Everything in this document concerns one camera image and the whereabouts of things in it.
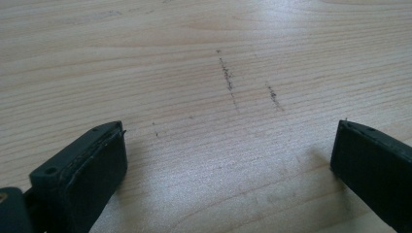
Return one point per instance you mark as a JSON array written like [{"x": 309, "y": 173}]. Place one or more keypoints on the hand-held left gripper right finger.
[{"x": 372, "y": 168}]

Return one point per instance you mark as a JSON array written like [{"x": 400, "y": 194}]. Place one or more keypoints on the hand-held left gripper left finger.
[{"x": 81, "y": 174}]

